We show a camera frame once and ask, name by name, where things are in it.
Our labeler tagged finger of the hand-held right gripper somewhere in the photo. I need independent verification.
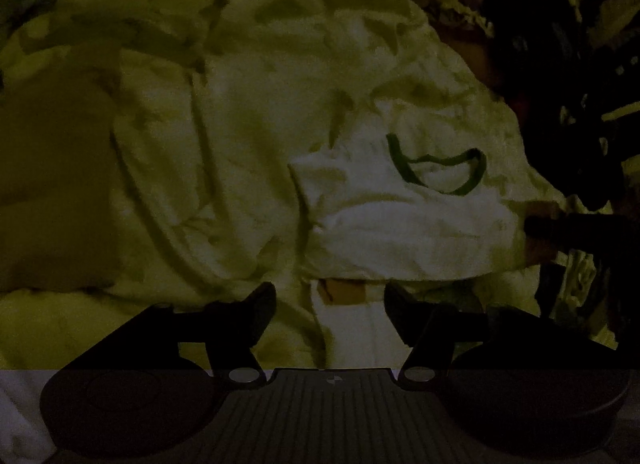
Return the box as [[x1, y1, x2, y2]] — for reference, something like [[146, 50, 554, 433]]
[[523, 214, 577, 251]]

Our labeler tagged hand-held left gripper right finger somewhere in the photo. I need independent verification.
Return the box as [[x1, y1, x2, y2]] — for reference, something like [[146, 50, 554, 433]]
[[383, 283, 532, 390]]

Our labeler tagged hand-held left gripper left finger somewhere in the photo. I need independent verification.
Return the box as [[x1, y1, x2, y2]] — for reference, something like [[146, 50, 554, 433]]
[[136, 282, 278, 388]]

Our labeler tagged white small shirt green collar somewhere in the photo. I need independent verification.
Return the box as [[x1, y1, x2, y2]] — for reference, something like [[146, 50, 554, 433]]
[[287, 100, 563, 370]]

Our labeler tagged dark clothes heap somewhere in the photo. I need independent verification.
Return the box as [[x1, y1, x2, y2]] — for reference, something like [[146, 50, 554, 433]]
[[475, 0, 640, 210]]

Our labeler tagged pile of white laundry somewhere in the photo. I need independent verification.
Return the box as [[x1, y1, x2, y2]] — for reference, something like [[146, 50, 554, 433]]
[[0, 0, 616, 370]]

